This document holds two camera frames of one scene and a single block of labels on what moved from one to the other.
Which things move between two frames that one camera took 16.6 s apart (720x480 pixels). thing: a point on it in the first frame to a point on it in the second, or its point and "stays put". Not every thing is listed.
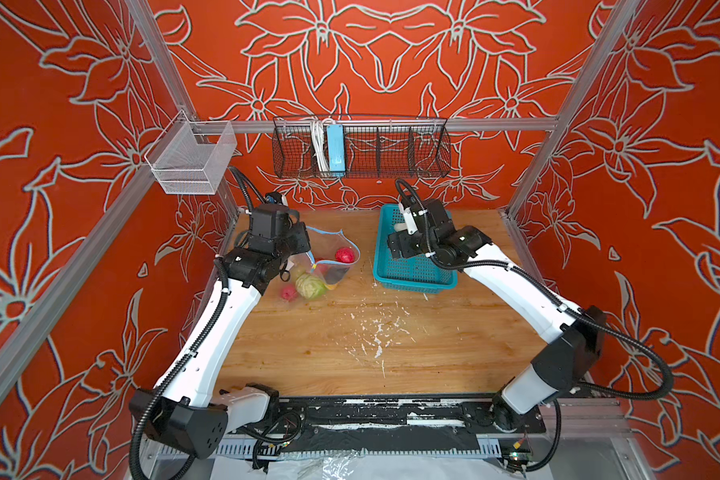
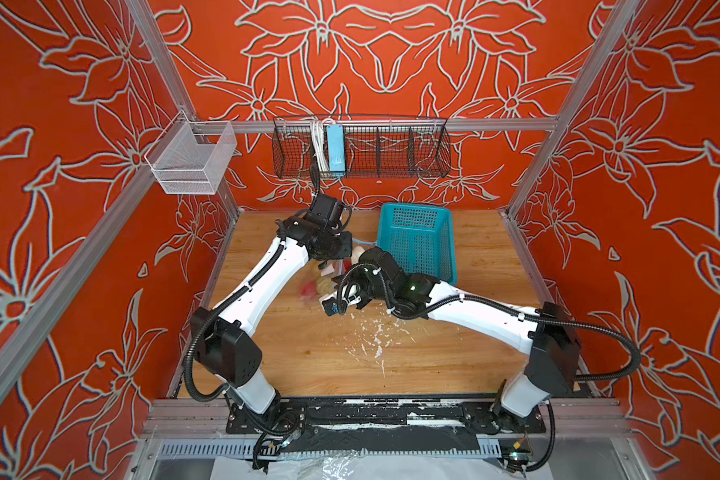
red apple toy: [288, 293] to [309, 289]
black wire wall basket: [375, 147] stays put
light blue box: [336, 150] stays put
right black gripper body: [409, 243] to [379, 290]
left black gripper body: [296, 242] to [337, 245]
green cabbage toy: [310, 286] to [325, 284]
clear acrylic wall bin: [191, 156] stays put
